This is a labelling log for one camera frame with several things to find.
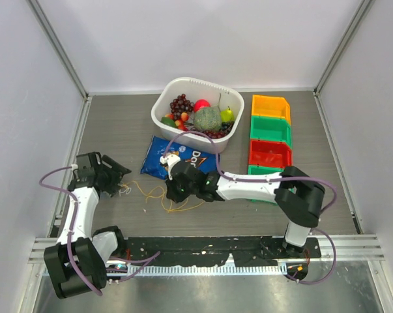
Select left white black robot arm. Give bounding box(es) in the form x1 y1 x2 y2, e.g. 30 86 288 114
44 152 131 299

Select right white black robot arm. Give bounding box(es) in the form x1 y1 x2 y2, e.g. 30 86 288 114
166 161 325 258

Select blue Doritos chip bag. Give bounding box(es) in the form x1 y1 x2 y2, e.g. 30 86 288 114
140 136 216 180

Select red yellow cherries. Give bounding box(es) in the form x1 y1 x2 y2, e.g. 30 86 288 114
164 113 188 131

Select green lime fruit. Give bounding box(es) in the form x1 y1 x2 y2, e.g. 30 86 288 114
161 117 177 128

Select green netted melon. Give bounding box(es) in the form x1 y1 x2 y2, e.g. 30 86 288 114
194 107 222 131

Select lower dark grape bunch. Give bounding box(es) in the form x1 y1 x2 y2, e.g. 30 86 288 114
190 122 234 139

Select lower green plastic bin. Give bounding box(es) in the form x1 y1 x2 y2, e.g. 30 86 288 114
246 164 287 205

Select green plastic bin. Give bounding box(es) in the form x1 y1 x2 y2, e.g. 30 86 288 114
250 115 292 147
246 164 287 205

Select dark red grape bunch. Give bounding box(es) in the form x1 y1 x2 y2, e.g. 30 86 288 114
169 94 194 113

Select white plastic fruit tub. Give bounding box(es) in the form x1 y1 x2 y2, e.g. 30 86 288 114
151 77 244 154

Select green pear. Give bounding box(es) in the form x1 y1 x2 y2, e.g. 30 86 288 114
220 107 235 123

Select red apple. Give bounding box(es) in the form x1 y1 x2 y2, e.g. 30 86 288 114
194 99 211 113

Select red plastic bin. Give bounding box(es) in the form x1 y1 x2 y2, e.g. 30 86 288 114
248 139 293 169

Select upper green plastic bin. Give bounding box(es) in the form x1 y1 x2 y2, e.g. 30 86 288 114
250 115 292 147

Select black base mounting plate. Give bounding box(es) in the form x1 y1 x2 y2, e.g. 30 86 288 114
116 236 321 267

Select orange plastic bin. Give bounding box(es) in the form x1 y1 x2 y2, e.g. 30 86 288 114
251 95 291 125

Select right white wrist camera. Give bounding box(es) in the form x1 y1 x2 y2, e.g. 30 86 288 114
160 154 181 180

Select white slotted cable duct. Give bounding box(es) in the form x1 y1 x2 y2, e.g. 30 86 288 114
104 263 287 276

